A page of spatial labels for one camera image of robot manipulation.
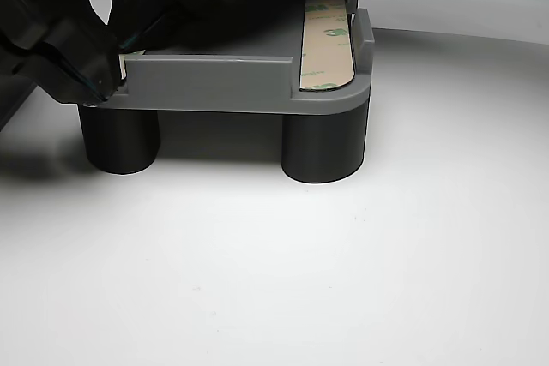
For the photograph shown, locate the grey printed fixture black legs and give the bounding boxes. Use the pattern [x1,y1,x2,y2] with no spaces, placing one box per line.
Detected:
[78,0,377,184]

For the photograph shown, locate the beige printed protective film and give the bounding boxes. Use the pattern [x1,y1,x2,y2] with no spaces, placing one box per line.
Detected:
[296,0,357,92]
[118,49,147,84]

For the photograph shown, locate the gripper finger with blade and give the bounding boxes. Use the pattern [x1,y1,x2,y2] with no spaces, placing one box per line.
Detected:
[15,42,106,108]

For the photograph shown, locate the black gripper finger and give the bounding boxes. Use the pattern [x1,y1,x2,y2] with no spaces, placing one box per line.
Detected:
[106,0,181,48]
[128,1,241,53]

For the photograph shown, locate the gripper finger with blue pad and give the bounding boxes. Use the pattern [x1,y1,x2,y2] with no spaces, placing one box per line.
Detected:
[46,9,125,98]

